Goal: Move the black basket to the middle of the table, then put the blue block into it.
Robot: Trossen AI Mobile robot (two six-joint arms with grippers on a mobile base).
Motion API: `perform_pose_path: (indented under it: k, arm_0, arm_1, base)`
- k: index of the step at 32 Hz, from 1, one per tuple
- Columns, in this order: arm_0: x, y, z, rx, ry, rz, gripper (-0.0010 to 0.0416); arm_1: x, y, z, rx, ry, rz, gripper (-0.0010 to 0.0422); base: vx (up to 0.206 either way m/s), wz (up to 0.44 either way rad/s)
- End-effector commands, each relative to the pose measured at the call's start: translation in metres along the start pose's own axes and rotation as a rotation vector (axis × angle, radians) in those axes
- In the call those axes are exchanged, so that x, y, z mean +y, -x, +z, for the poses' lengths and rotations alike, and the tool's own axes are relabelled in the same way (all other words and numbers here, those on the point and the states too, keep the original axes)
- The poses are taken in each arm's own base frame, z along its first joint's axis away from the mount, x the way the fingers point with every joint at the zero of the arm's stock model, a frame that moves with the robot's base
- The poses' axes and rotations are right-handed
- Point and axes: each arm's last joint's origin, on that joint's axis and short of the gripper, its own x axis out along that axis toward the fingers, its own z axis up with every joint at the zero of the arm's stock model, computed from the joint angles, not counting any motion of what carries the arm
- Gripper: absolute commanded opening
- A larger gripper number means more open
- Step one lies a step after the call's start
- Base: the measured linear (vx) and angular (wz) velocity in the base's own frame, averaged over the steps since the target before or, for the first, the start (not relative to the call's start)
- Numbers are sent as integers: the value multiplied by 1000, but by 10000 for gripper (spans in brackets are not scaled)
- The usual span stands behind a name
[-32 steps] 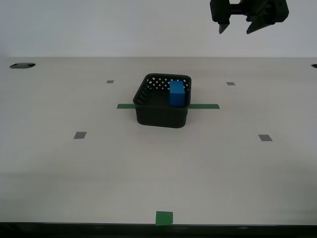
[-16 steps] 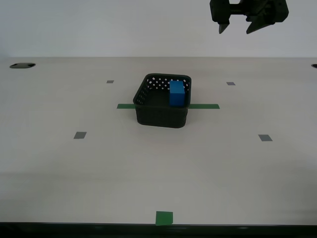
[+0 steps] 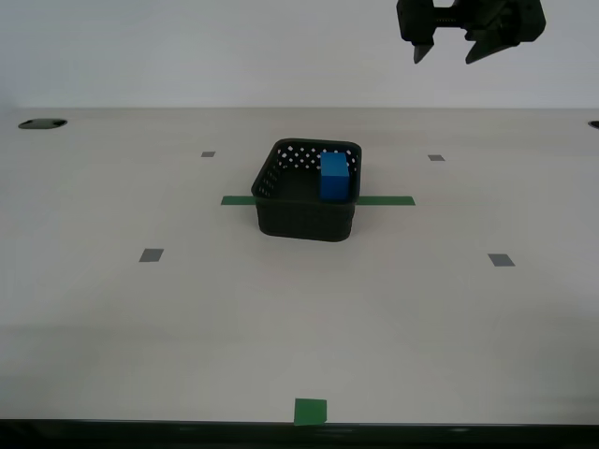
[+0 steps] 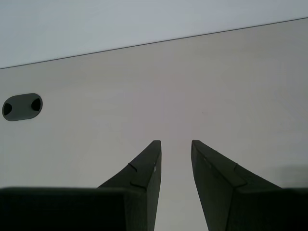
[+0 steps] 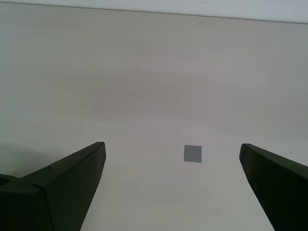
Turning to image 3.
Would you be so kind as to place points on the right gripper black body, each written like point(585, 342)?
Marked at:
point(526, 16)

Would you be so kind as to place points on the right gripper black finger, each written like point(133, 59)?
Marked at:
point(421, 51)
point(491, 42)

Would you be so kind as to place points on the blue block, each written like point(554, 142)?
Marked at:
point(334, 182)

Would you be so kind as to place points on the black perforated plastic basket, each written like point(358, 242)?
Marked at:
point(304, 224)

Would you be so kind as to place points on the green tape strip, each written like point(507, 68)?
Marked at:
point(393, 200)

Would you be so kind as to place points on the green tape square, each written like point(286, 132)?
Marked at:
point(310, 411)

